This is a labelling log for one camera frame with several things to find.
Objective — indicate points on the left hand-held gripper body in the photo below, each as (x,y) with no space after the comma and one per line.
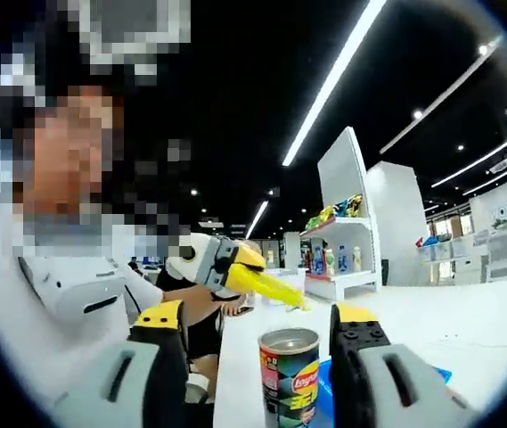
(199,263)

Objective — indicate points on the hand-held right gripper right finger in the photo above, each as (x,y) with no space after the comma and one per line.
(369,388)

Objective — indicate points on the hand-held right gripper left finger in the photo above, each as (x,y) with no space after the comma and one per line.
(146,383)

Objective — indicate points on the blue plastic box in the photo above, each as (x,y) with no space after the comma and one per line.
(324,379)

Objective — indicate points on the dark printed chip container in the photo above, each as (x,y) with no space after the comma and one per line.
(288,383)

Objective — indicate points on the dark phone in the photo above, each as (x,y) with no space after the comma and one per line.
(244,310)

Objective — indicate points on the red bottle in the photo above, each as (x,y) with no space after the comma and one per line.
(308,259)

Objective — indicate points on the green label bottle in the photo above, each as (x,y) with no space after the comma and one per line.
(330,262)

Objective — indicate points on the blue label white bottle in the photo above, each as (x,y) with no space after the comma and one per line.
(344,258)

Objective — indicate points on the white table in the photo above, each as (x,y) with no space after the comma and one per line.
(435,321)

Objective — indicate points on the pile of colourful snack bags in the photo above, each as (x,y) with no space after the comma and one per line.
(337,209)

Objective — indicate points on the pale yellow bottle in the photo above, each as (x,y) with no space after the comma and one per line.
(357,259)

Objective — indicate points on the white chest device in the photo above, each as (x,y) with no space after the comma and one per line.
(79,290)

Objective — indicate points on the white display shelf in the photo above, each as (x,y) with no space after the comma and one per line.
(342,169)

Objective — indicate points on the person's white shirt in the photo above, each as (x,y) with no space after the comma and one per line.
(12,348)

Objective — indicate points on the white pillar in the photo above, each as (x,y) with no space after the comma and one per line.
(400,214)

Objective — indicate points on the long ceiling light strip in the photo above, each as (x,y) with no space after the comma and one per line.
(332,84)

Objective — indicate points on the row of white crates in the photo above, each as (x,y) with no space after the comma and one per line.
(502,249)

